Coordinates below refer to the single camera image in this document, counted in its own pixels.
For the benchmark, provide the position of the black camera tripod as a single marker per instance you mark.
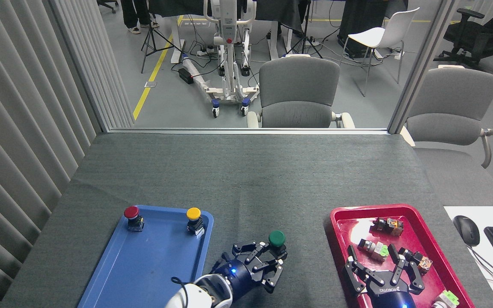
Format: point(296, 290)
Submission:
point(305, 38)

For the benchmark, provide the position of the silver post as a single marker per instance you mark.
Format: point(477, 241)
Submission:
point(422, 64)

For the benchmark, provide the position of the grey vertical blinds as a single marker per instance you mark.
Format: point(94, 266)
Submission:
point(15, 128)

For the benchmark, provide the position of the white power strip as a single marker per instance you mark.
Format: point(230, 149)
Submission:
point(205, 51)

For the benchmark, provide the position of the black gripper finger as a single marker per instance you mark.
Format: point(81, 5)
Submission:
point(255, 252)
point(357, 273)
point(409, 273)
point(272, 271)

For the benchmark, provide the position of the silver table edge rail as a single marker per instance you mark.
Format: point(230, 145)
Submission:
point(250, 131)

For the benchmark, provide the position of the black computer mouse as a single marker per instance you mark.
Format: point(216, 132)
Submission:
point(467, 230)

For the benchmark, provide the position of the black power brick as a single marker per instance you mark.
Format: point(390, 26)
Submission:
point(185, 75)

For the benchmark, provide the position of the grey switch with green block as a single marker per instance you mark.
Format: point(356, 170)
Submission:
point(375, 249)

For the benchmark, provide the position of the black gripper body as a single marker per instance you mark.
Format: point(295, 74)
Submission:
point(390, 295)
point(238, 278)

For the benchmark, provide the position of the white and green switch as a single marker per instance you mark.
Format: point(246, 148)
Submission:
point(446, 298)

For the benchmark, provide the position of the black table cloth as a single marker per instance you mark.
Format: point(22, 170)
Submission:
point(280, 10)

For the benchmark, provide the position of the green push button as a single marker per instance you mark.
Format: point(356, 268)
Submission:
point(277, 238)

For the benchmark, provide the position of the black and orange switch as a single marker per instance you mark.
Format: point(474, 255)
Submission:
point(387, 226)

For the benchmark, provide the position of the yellow push button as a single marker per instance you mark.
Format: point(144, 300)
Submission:
point(193, 213)

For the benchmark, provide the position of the red plastic tray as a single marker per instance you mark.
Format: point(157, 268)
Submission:
point(347, 231)

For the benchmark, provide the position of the person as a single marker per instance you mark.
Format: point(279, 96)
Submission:
point(131, 13)

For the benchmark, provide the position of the white stand on wheels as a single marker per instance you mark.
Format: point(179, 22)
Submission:
point(228, 51)

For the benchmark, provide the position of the white plastic chair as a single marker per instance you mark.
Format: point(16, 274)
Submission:
point(379, 36)

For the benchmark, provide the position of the black and red switch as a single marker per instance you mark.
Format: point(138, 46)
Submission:
point(422, 262)

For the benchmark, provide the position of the black office chair with armrests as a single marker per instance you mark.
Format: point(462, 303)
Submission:
point(477, 36)

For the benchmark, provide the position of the grey chair with cream armrests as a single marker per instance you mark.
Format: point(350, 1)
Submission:
point(452, 107)
point(298, 85)

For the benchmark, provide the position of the grey floor socket plate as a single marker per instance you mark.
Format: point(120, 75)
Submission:
point(150, 84)

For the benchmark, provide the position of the blue plastic tray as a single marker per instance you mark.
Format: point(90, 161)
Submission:
point(152, 265)

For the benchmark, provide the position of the small black office chair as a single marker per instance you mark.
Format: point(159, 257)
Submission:
point(108, 3)

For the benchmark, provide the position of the red push button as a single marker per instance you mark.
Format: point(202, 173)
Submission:
point(131, 212)

